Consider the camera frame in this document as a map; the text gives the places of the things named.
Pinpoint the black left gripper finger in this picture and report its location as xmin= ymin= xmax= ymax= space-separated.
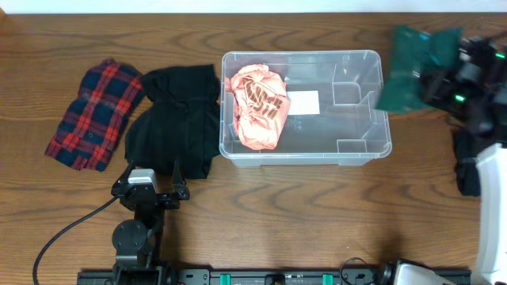
xmin=117 ymin=161 xmax=135 ymax=184
xmin=172 ymin=159 xmax=188 ymax=194

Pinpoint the dark green garment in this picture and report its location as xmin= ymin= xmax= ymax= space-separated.
xmin=376 ymin=25 xmax=463 ymax=114

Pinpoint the clear plastic storage bin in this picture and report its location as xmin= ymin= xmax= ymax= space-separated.
xmin=219 ymin=50 xmax=392 ymax=167

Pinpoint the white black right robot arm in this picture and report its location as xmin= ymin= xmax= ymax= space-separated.
xmin=376 ymin=27 xmax=506 ymax=284

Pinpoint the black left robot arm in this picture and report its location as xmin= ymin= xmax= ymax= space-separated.
xmin=111 ymin=161 xmax=190 ymax=285

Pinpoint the black taped folded garment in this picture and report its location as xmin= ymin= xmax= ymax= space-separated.
xmin=452 ymin=128 xmax=481 ymax=197

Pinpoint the large black folded garment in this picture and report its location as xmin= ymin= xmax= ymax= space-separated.
xmin=125 ymin=64 xmax=220 ymax=179

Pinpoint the red navy plaid shirt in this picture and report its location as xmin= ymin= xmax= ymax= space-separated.
xmin=44 ymin=59 xmax=143 ymax=172

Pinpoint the pink folded garment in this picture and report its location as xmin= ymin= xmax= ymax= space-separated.
xmin=226 ymin=64 xmax=291 ymax=150

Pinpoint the white label in bin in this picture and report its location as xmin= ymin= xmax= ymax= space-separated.
xmin=287 ymin=90 xmax=320 ymax=116

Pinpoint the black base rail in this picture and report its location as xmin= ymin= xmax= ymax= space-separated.
xmin=76 ymin=268 xmax=380 ymax=285

